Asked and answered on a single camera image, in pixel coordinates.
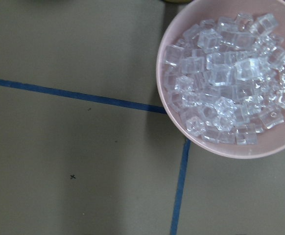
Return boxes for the pink bowl with ice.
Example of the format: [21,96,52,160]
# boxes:
[156,0,285,160]

